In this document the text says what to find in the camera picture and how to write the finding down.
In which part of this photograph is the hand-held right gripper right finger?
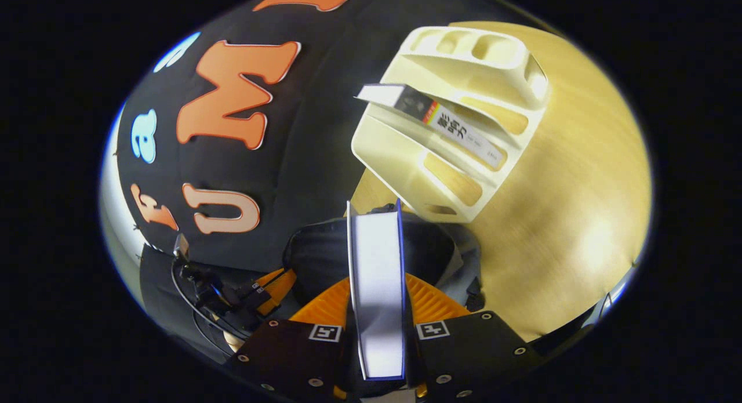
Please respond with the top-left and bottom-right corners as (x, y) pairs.
(403, 273), (543, 402)

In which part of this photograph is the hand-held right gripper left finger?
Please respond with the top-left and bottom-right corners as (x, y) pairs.
(223, 275), (354, 402)

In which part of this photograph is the grey schoolbag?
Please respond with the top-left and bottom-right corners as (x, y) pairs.
(282, 203), (485, 314)

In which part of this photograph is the blue book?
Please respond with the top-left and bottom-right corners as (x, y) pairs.
(346, 199), (406, 382)

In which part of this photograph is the white bookshelf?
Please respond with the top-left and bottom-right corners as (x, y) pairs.
(351, 25), (550, 224)

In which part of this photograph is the black and white book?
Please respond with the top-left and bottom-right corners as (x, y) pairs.
(355, 83), (506, 166)

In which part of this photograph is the black backdrop cloth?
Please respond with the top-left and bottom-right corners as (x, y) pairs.
(116, 0), (522, 363)

